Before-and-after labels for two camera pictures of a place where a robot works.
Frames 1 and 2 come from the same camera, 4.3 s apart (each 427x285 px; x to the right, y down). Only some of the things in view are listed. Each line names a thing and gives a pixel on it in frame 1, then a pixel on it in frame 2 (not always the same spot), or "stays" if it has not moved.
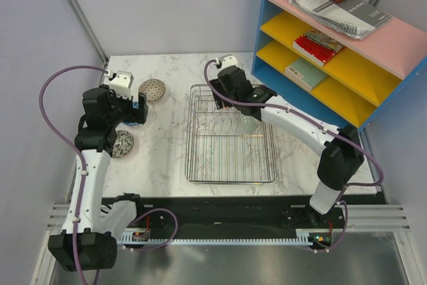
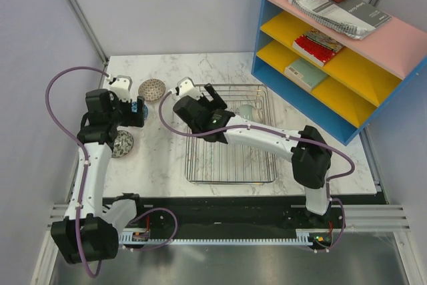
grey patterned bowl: x=123 y=145 stays
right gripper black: x=218 y=101 to x=218 y=103
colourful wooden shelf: x=328 y=52 stays
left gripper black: x=135 y=115 stays
